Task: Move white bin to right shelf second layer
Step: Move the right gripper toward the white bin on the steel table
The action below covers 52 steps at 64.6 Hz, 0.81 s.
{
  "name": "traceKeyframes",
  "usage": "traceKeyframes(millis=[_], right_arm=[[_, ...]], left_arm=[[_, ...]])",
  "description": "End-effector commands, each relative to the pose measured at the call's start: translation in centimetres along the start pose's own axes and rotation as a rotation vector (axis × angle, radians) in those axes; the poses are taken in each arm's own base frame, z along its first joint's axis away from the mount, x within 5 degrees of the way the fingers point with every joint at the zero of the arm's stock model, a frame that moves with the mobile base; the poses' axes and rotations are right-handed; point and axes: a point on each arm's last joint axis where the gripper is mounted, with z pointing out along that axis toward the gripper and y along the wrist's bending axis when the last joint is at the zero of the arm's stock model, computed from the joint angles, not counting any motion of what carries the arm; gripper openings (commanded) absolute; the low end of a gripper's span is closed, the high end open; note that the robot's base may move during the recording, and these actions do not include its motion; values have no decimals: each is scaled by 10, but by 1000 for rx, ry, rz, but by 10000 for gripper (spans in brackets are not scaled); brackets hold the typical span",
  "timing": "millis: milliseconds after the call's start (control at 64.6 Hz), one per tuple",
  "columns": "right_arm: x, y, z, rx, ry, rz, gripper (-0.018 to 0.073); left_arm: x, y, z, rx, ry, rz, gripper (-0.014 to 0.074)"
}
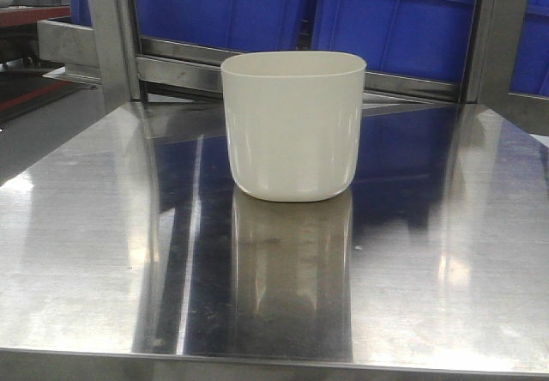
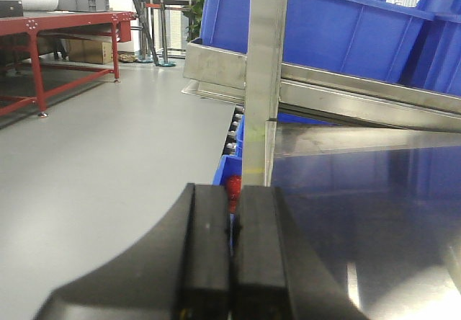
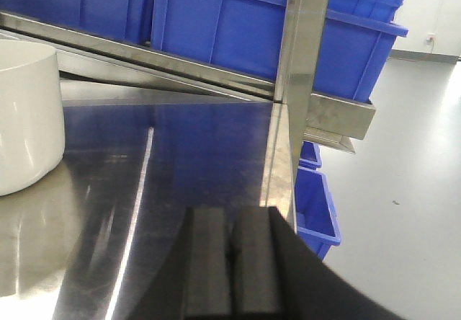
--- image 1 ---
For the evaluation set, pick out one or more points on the blue plastic crate middle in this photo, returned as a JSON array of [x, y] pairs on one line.
[[417, 38]]

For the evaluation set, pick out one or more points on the blue plastic crate right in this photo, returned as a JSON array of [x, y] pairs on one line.
[[530, 74]]

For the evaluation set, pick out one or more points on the stainless steel shelf frame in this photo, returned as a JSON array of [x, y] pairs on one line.
[[111, 53]]

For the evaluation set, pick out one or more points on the blue plastic crate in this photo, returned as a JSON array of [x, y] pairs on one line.
[[530, 74], [241, 25], [417, 38]]

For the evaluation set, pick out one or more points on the blue plastic crate left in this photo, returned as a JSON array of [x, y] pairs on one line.
[[241, 25]]

